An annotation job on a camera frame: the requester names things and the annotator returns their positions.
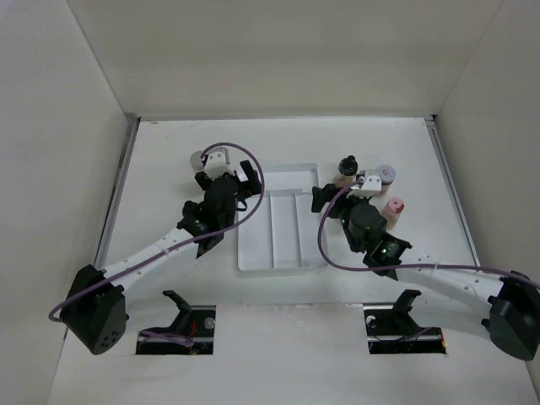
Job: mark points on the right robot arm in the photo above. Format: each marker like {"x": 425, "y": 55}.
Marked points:
{"x": 500, "y": 306}

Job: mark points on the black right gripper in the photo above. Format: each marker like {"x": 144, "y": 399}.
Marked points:
{"x": 321, "y": 197}

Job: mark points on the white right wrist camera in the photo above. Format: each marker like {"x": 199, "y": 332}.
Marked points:
{"x": 368, "y": 184}

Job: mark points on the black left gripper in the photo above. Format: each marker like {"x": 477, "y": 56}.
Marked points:
{"x": 252, "y": 185}

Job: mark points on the silver-lid white bead jar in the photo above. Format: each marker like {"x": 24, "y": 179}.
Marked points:
{"x": 198, "y": 161}

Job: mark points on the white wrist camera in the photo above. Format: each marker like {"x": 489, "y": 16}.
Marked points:
{"x": 368, "y": 184}
{"x": 217, "y": 163}

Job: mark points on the red-label lid spice jar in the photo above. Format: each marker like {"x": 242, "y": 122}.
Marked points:
{"x": 387, "y": 175}

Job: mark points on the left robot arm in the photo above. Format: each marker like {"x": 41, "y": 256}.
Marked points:
{"x": 96, "y": 308}

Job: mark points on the black pump-top clear bottle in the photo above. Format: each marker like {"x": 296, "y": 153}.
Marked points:
{"x": 346, "y": 171}

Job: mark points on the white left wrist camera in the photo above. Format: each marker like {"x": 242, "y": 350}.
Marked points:
{"x": 217, "y": 163}

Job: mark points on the white divided organizer tray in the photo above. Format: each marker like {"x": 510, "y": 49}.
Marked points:
{"x": 281, "y": 237}

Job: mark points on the pink-lid spice jar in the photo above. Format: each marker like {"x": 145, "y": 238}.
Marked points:
{"x": 392, "y": 210}

